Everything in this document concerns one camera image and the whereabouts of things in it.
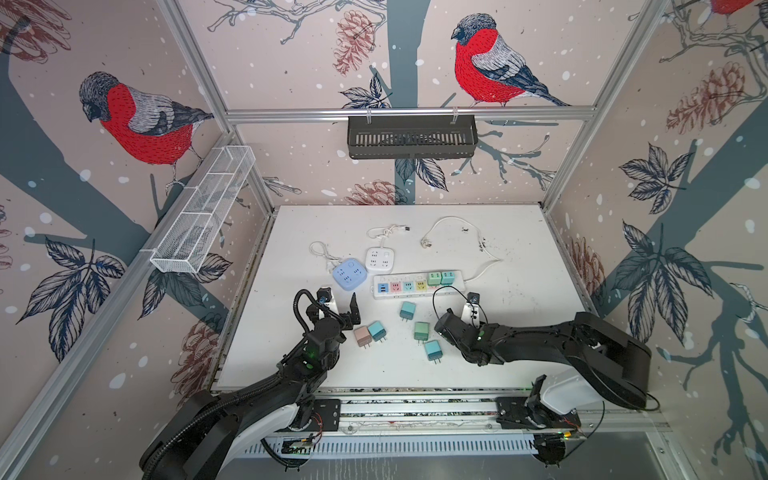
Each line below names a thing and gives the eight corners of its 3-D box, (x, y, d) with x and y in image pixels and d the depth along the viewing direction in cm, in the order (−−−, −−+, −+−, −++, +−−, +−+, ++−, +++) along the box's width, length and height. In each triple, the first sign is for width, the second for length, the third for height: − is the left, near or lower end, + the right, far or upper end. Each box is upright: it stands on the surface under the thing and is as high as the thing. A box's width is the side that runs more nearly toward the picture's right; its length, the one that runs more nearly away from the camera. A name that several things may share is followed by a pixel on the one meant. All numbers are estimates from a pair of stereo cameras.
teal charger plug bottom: (430, 365, 84) (430, 363, 82) (424, 345, 87) (424, 342, 86) (444, 362, 84) (445, 359, 82) (437, 341, 88) (438, 339, 86)
